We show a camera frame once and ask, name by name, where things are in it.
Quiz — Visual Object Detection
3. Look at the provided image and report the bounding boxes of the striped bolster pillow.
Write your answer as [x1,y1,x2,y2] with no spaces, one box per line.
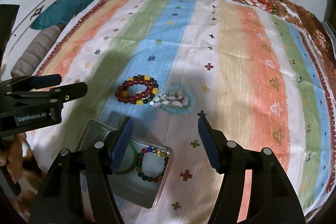
[10,23,65,78]

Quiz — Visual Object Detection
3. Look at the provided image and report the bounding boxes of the striped colourful cloth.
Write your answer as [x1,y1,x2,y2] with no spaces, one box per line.
[29,0,335,223]

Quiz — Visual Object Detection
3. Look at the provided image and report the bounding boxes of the green jade bangle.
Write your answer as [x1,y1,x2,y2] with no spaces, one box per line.
[114,141,138,174]

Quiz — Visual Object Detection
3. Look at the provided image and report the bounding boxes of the multicolour bead bracelet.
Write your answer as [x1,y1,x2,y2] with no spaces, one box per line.
[135,146,170,183]

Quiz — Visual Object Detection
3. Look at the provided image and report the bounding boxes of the yellow black bead bracelet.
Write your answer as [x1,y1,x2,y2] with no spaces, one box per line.
[127,74,160,106]

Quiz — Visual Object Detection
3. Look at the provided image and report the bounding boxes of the person's left hand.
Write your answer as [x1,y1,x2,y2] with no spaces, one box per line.
[1,132,33,184]

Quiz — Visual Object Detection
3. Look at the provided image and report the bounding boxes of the dark red bead bracelet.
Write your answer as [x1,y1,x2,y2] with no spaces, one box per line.
[114,76,156,104]

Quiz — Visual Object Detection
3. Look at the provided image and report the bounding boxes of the grey plastic crate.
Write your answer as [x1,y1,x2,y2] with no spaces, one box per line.
[321,22,336,56]

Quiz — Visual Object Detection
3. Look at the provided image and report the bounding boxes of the light blue bead bracelet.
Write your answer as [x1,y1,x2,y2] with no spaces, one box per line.
[159,83,196,115]

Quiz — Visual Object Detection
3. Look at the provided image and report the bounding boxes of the pastel stone chip bracelet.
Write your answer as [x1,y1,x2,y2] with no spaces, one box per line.
[152,90,190,109]

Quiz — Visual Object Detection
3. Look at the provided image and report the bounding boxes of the teal pillow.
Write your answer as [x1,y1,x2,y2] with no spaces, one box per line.
[30,0,94,30]

